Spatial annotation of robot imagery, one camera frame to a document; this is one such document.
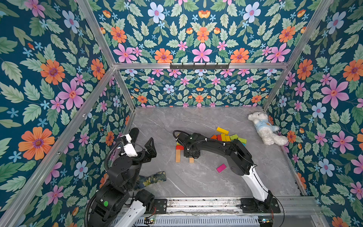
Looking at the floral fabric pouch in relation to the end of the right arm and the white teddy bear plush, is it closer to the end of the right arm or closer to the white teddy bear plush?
the end of the right arm

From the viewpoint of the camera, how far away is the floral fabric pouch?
802mm

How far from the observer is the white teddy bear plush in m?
0.92

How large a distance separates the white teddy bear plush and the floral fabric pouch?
0.70 meters
